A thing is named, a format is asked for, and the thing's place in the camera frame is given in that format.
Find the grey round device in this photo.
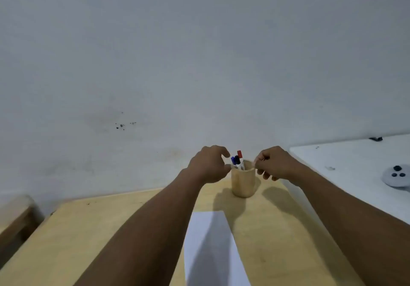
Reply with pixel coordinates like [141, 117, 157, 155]
[381, 164, 410, 189]

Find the person's right forearm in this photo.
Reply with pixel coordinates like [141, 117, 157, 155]
[290, 163, 410, 286]

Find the white cabinet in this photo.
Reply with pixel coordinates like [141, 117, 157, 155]
[281, 134, 410, 229]

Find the person's right hand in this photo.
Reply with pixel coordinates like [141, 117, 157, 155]
[254, 145, 302, 184]

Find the wooden side table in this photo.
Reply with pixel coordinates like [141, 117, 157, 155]
[0, 194, 44, 269]

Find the person's left forearm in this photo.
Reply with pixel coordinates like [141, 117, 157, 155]
[73, 167, 205, 286]

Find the person's left hand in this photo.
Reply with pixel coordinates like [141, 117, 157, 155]
[187, 145, 232, 185]

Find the white paper sheet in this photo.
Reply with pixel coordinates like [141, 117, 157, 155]
[183, 210, 252, 286]

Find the wooden pen holder cup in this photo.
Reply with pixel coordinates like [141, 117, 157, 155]
[230, 160, 257, 198]

